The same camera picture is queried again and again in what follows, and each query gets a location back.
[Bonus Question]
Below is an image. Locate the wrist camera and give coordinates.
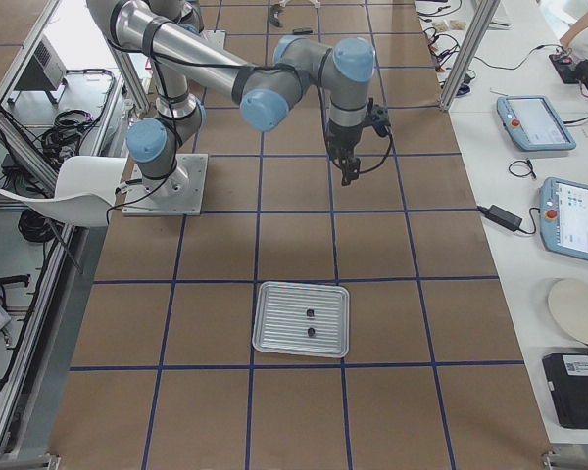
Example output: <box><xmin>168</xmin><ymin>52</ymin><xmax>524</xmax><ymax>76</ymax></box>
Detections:
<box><xmin>365</xmin><ymin>97</ymin><xmax>391</xmax><ymax>138</ymax></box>

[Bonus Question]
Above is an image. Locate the black power adapter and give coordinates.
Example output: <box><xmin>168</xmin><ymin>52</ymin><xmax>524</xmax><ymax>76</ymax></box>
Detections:
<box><xmin>477</xmin><ymin>205</ymin><xmax>522</xmax><ymax>232</ymax></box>

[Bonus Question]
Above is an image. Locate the white plastic chair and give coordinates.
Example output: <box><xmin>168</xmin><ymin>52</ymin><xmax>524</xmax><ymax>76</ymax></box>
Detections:
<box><xmin>0</xmin><ymin>156</ymin><xmax>127</xmax><ymax>228</ymax></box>

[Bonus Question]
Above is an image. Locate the aluminium frame post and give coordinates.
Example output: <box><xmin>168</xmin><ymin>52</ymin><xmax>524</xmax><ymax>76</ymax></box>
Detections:
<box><xmin>439</xmin><ymin>0</ymin><xmax>499</xmax><ymax>111</ymax></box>

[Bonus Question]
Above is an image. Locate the olive brake shoe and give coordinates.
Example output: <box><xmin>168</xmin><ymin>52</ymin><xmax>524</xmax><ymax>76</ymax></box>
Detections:
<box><xmin>268</xmin><ymin>4</ymin><xmax>284</xmax><ymax>28</ymax></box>

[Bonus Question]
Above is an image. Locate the silver ribbed metal tray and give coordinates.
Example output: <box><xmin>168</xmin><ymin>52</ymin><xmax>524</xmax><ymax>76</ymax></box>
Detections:
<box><xmin>252</xmin><ymin>281</ymin><xmax>350</xmax><ymax>358</ymax></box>

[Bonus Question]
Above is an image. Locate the lower teach pendant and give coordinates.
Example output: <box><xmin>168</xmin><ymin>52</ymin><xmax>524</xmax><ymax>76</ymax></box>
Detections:
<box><xmin>539</xmin><ymin>177</ymin><xmax>588</xmax><ymax>261</ymax></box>

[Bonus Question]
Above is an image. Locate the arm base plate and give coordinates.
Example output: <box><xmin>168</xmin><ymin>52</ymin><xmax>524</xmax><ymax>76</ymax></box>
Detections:
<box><xmin>200</xmin><ymin>29</ymin><xmax>226</xmax><ymax>49</ymax></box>
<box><xmin>122</xmin><ymin>154</ymin><xmax>209</xmax><ymax>216</ymax></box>

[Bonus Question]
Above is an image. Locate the beige round plate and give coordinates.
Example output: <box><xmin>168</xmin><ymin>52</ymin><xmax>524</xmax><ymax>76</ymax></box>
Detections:
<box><xmin>548</xmin><ymin>279</ymin><xmax>588</xmax><ymax>345</ymax></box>

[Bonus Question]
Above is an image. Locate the upper teach pendant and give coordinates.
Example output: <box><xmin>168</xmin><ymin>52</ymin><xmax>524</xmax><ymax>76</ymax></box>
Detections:
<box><xmin>496</xmin><ymin>95</ymin><xmax>576</xmax><ymax>152</ymax></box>

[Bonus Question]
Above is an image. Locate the black flat device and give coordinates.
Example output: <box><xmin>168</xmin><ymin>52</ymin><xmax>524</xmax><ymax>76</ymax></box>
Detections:
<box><xmin>542</xmin><ymin>353</ymin><xmax>588</xmax><ymax>430</ymax></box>

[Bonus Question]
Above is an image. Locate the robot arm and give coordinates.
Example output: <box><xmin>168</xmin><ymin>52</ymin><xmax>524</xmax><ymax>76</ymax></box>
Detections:
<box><xmin>87</xmin><ymin>1</ymin><xmax>375</xmax><ymax>186</ymax></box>

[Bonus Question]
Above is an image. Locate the teach pendant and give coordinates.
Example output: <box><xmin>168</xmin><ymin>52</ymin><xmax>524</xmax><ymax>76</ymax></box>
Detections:
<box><xmin>539</xmin><ymin>177</ymin><xmax>588</xmax><ymax>261</ymax></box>
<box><xmin>496</xmin><ymin>95</ymin><xmax>576</xmax><ymax>152</ymax></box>

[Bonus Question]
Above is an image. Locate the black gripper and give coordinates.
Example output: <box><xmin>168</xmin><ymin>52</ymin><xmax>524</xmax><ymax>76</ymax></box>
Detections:
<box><xmin>325</xmin><ymin>121</ymin><xmax>363</xmax><ymax>186</ymax></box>

